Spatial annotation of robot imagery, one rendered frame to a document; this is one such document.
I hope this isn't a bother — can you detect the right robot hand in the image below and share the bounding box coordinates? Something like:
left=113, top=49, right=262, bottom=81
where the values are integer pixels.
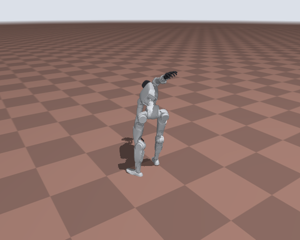
left=163, top=71, right=178, bottom=80

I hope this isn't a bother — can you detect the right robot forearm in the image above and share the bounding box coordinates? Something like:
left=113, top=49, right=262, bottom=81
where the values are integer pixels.
left=160, top=74, right=169, bottom=82

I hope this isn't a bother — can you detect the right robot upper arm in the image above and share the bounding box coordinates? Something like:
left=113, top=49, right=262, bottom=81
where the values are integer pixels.
left=152, top=77, right=167, bottom=86

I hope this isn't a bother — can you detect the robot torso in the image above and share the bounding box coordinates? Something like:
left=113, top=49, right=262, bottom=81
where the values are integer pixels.
left=139, top=82, right=161, bottom=120

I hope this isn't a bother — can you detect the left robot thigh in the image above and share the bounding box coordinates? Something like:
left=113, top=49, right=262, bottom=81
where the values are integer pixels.
left=133, top=111, right=148, bottom=150

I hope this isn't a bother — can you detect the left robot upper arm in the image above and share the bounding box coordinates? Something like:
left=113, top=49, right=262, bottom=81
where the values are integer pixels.
left=136, top=98, right=144, bottom=115

